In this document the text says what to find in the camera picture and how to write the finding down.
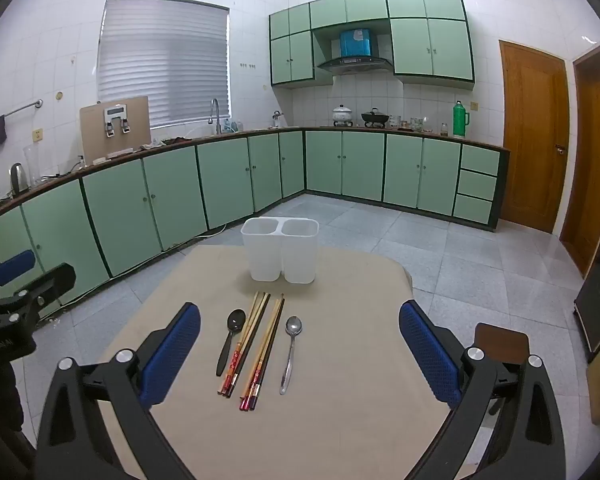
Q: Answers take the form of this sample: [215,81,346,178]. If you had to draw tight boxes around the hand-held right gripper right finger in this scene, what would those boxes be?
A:
[399,300,566,480]

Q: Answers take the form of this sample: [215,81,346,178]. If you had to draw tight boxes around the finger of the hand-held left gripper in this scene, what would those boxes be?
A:
[5,262,77,325]
[0,249,37,291]

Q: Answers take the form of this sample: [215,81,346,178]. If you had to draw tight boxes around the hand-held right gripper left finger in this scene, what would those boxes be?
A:
[34,302,202,480]

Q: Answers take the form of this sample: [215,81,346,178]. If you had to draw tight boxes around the black spoon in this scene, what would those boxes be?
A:
[216,308,247,377]

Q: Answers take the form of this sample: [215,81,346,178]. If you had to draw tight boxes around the wooden chopstick red printed handle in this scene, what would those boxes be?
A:
[217,291,259,395]
[238,298,281,412]

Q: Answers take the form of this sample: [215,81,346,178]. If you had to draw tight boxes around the wooden chopstick red orange handle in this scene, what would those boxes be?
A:
[252,293,286,411]
[231,294,272,398]

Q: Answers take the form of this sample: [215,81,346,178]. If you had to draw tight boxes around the metal spoon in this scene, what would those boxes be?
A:
[279,315,304,396]

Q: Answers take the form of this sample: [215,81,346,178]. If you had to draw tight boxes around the white two-compartment utensil holder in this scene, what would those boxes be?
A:
[240,216,320,284]

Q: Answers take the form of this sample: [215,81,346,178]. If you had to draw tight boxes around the brown stool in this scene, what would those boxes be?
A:
[474,323,531,366]

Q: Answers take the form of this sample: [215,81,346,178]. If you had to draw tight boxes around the steel electric kettle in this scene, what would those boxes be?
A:
[8,162,31,196]

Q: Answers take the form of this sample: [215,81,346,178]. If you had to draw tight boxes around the clear plastic pitcher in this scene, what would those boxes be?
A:
[24,144,43,186]

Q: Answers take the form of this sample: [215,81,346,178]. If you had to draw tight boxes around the green lower kitchen cabinets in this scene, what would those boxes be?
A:
[0,127,511,311]

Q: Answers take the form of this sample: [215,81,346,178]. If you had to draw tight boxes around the green kitchen cabinets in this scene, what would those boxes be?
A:
[0,127,511,311]
[268,0,476,92]

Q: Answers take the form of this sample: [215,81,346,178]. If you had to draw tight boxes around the green thermos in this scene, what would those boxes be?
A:
[452,101,471,139]

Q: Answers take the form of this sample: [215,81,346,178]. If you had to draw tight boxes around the wooden door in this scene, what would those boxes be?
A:
[560,44,600,278]
[499,40,570,235]

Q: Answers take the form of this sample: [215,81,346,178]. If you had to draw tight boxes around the black wok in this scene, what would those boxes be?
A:
[361,108,391,128]

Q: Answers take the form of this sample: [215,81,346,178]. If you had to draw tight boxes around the white window blind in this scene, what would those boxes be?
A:
[96,0,231,131]

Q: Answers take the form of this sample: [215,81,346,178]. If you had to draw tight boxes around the range hood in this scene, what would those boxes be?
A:
[316,27,395,77]

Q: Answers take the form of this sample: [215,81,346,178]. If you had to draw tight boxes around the green upper kitchen cabinets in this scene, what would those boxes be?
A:
[268,0,476,92]

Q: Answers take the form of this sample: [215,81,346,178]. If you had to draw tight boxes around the white floor cable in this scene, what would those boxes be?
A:
[170,222,228,253]

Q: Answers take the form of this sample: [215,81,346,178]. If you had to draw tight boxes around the metal towel rail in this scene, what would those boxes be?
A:
[0,100,44,131]

